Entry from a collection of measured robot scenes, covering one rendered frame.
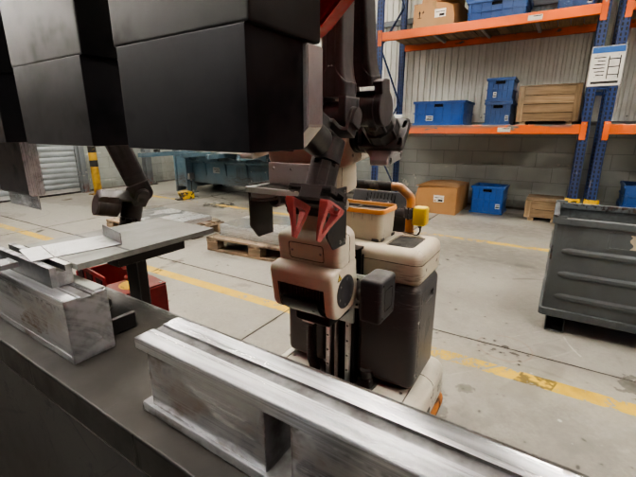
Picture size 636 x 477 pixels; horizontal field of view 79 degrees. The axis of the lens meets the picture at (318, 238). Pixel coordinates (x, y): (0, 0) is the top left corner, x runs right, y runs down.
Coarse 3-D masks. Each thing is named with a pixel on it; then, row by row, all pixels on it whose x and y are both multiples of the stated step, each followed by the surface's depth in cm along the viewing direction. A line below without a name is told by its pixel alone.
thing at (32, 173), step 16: (0, 144) 56; (16, 144) 53; (32, 144) 54; (0, 160) 57; (16, 160) 54; (32, 160) 54; (0, 176) 58; (16, 176) 55; (32, 176) 54; (16, 192) 57; (32, 192) 54
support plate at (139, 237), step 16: (128, 224) 81; (144, 224) 81; (160, 224) 81; (176, 224) 81; (192, 224) 81; (48, 240) 69; (64, 240) 69; (128, 240) 69; (144, 240) 69; (160, 240) 69; (176, 240) 71; (64, 256) 60; (80, 256) 60; (96, 256) 60; (112, 256) 61
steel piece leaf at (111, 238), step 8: (104, 232) 71; (112, 232) 69; (72, 240) 68; (80, 240) 68; (88, 240) 68; (96, 240) 68; (104, 240) 68; (112, 240) 68; (120, 240) 66; (48, 248) 64; (56, 248) 64; (64, 248) 64; (72, 248) 64; (80, 248) 64; (88, 248) 64; (96, 248) 64; (56, 256) 60
